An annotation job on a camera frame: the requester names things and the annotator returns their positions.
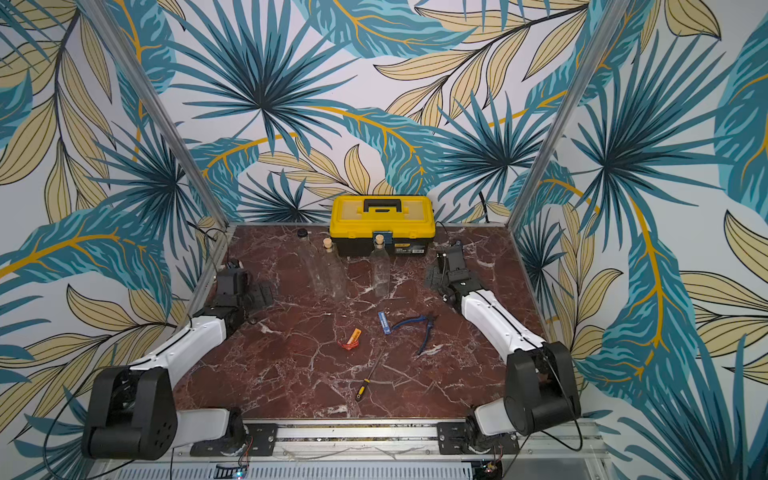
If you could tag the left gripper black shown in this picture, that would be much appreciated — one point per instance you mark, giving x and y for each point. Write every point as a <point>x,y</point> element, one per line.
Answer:
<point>258,299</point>

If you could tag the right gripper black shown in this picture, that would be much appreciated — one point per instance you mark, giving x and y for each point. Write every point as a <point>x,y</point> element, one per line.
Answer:
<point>442,275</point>

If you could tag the glass bottle red label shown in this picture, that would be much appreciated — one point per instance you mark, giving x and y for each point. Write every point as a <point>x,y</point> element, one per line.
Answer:
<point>381,267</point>

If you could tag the glass bottle blue label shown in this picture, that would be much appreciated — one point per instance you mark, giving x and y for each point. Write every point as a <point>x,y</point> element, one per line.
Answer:
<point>309,256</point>

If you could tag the blue label sticker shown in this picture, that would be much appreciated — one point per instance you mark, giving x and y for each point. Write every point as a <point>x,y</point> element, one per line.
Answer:
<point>384,323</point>

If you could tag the glass bottle orange label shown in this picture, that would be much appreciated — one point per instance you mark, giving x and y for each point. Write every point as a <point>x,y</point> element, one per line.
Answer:
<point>335,271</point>

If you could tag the orange label sticker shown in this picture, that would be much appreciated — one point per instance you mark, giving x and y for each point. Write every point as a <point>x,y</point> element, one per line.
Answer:
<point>355,336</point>

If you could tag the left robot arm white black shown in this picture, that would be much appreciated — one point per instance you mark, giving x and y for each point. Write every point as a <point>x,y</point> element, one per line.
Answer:
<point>132,413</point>

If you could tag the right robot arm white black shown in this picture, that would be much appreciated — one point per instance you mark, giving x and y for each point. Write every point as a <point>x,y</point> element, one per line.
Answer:
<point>540,389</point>

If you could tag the yellow black toolbox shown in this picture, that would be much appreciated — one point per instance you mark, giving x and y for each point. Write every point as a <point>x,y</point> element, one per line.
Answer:
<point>406,223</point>

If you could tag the yellow black screwdriver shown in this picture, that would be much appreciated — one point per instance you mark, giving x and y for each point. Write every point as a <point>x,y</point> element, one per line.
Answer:
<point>364,386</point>

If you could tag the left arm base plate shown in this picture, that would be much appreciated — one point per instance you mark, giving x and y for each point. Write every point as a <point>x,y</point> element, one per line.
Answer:
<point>257,440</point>

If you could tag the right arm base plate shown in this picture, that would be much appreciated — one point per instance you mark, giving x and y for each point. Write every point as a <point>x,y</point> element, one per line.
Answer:
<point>465,438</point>

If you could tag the aluminium front rail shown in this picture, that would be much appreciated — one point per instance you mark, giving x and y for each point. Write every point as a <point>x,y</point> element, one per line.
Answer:
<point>384,449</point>

